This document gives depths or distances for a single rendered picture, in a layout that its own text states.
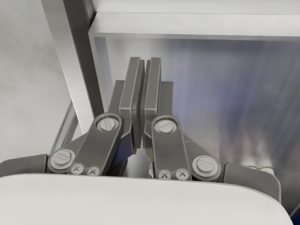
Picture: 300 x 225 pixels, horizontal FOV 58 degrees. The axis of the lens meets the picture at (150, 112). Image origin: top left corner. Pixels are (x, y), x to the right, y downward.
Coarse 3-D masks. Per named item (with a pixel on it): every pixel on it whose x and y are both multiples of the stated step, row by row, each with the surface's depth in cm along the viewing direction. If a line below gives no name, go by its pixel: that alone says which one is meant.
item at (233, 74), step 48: (96, 48) 23; (144, 48) 26; (192, 48) 26; (240, 48) 25; (288, 48) 25; (192, 96) 30; (240, 96) 29; (288, 96) 29; (240, 144) 35; (288, 144) 34; (288, 192) 42
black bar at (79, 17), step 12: (72, 0) 21; (84, 0) 21; (72, 12) 22; (84, 12) 22; (72, 24) 23; (84, 24) 23; (72, 36) 24; (84, 36) 24; (84, 48) 24; (84, 60) 25; (84, 72) 26; (96, 84) 27; (96, 96) 29; (96, 108) 30
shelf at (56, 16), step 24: (48, 0) 24; (96, 0) 23; (120, 0) 23; (144, 0) 23; (168, 0) 23; (192, 0) 23; (216, 0) 22; (240, 0) 22; (264, 0) 22; (288, 0) 22; (48, 24) 25; (72, 48) 27; (72, 72) 29; (72, 96) 32
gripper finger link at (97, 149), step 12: (96, 120) 11; (108, 120) 11; (120, 120) 11; (96, 132) 11; (108, 132) 11; (120, 132) 11; (84, 144) 10; (96, 144) 10; (108, 144) 10; (84, 156) 10; (96, 156) 10; (108, 156) 10; (72, 168) 9; (84, 168) 9; (96, 168) 9; (108, 168) 10; (120, 168) 12
